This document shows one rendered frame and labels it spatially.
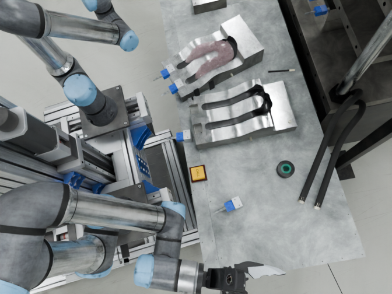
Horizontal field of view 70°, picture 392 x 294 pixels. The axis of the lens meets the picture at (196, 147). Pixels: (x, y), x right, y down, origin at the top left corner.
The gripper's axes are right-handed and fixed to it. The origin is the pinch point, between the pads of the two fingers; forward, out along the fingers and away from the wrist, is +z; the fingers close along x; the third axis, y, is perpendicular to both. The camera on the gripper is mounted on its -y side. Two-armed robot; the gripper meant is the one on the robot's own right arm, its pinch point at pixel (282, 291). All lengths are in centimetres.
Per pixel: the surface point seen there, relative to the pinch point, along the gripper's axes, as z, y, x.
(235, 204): -7, 54, -32
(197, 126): -30, 51, -68
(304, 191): 23, 52, -41
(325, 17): 30, 34, -133
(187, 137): -34, 53, -62
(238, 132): -9, 47, -66
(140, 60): -99, 131, -174
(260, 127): 0, 42, -66
